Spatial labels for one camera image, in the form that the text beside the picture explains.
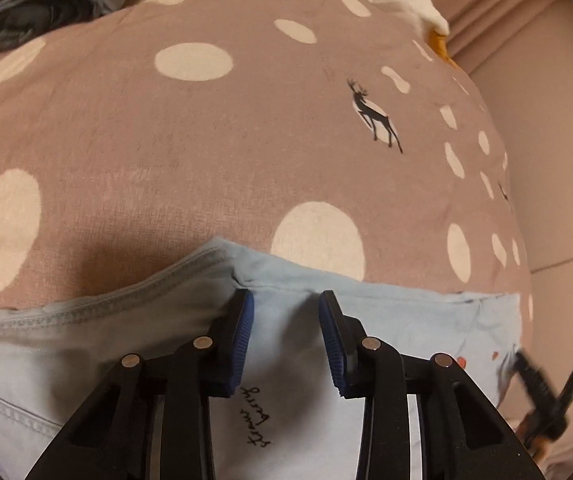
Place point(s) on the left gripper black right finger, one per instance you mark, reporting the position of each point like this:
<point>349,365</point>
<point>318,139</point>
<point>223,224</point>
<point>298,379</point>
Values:
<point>462,434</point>

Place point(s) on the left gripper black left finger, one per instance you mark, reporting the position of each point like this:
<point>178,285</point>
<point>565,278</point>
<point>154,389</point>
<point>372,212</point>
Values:
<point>149,418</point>

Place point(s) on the light blue strawberry pants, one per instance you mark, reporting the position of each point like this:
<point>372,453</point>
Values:
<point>286,421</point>

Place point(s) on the pink polka dot duvet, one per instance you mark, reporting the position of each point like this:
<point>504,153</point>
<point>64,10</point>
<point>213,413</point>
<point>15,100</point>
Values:
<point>323,132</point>

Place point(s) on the pink curtain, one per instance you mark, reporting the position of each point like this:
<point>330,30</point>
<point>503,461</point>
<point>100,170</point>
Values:
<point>506,5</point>

